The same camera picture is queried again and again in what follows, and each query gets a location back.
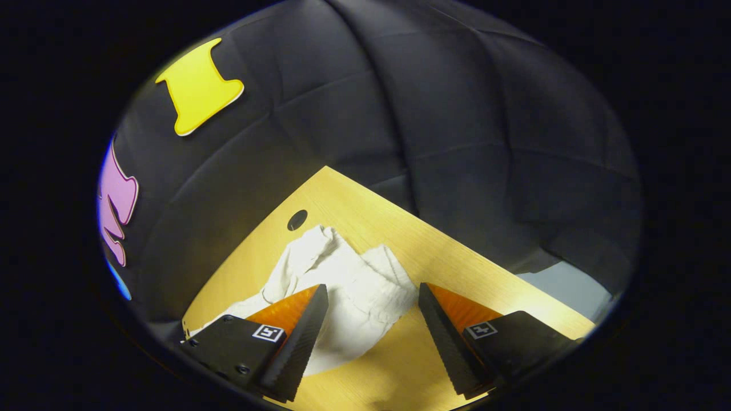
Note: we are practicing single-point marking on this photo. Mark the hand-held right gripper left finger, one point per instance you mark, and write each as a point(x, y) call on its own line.
point(300, 348)

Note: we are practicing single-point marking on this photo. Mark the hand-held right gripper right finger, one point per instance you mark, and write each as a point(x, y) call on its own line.
point(448, 348)

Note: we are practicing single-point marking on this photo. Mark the white jeans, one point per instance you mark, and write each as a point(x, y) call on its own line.
point(365, 297)

